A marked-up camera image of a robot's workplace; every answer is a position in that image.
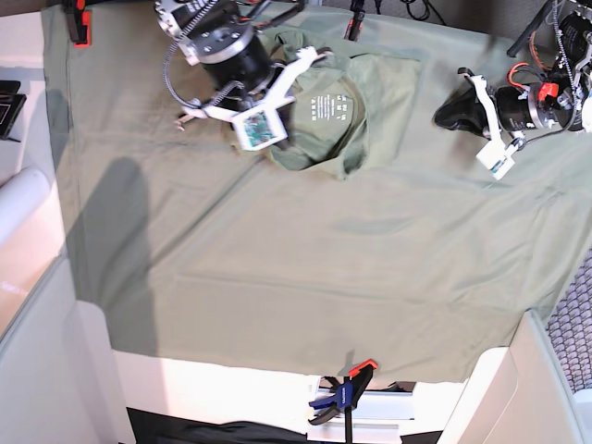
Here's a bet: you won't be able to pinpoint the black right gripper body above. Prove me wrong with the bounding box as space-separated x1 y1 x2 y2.
184 25 277 93

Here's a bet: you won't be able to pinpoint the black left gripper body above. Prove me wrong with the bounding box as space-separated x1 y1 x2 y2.
487 85 555 132

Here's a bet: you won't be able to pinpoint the light green T-shirt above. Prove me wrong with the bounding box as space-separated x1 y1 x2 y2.
261 27 422 180

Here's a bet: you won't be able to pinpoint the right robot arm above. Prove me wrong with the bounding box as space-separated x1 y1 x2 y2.
154 1 318 152

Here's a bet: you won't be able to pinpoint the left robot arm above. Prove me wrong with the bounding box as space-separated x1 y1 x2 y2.
434 1 591 139

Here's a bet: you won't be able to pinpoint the orange black clamp top middle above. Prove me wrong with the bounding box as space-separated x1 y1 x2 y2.
344 0 365 42

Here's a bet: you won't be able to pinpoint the orange black clamp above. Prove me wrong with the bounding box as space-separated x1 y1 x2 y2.
344 0 365 42
60 0 92 48

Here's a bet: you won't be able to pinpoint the orange black clamp top left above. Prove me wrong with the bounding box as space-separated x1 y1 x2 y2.
60 0 92 48

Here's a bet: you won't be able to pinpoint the pale green table cloth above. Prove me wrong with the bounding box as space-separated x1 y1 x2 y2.
42 3 591 382

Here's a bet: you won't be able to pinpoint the black tablet device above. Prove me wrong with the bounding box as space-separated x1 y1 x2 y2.
0 80 27 142

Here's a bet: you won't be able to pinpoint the black mesh fabric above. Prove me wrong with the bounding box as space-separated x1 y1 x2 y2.
547 250 592 393

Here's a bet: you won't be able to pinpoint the white cylindrical tube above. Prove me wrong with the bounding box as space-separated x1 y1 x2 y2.
0 167 50 245

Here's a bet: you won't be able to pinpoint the blue orange bar clamp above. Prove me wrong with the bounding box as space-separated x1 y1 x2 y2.
308 359 378 444

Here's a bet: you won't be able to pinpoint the black cloth under table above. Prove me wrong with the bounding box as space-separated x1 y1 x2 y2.
127 408 308 444

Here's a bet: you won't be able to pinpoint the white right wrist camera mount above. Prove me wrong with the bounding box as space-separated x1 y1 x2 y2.
175 46 332 153

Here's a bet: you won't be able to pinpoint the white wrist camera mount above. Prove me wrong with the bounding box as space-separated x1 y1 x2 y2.
458 68 526 180
175 46 332 153

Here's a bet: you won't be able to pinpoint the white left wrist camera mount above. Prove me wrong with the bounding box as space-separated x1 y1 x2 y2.
458 68 526 180

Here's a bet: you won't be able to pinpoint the black cables on wall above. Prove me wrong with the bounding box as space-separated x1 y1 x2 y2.
372 0 450 27

